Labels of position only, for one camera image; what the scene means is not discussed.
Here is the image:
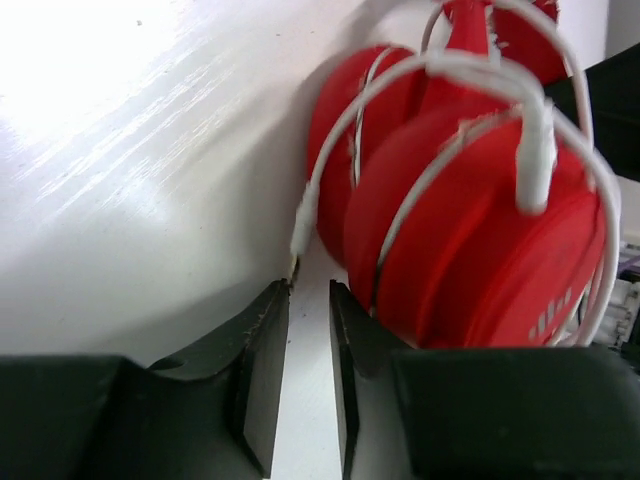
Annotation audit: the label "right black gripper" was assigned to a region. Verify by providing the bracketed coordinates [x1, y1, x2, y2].
[542, 47, 639, 175]

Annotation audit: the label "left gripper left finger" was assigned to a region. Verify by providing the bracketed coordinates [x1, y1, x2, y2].
[1, 280, 290, 479]

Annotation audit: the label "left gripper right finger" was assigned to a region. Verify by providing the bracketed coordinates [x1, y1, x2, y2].
[329, 281, 639, 479]

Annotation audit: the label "white headphone cable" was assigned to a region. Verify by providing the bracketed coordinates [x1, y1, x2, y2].
[289, 0, 624, 349]

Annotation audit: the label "red headphones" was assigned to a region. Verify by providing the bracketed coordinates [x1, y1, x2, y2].
[291, 1, 621, 348]

